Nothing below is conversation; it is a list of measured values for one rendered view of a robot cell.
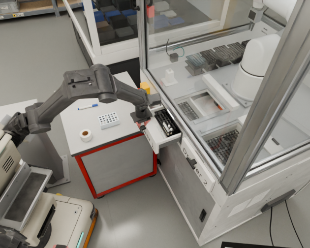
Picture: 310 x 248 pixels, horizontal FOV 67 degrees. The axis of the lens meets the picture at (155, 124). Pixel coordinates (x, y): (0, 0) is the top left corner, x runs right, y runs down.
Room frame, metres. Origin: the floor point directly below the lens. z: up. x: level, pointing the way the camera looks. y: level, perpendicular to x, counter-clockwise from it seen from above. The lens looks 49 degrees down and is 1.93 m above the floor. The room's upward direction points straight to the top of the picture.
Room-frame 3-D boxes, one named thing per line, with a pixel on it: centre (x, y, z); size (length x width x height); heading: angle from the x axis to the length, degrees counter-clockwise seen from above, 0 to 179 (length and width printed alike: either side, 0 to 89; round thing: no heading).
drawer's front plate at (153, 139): (0.87, 0.05, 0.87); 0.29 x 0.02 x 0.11; 25
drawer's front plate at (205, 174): (0.64, -0.21, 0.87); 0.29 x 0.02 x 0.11; 25
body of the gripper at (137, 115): (0.83, 0.07, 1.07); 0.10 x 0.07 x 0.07; 116
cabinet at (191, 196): (1.08, -0.54, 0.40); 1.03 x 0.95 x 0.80; 25
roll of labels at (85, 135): (0.90, 0.43, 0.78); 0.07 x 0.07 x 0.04
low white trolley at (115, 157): (1.17, 0.36, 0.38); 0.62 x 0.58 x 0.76; 25
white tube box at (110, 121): (1.03, 0.30, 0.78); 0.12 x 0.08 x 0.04; 113
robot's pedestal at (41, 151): (1.07, 0.94, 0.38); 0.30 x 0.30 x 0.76; 19
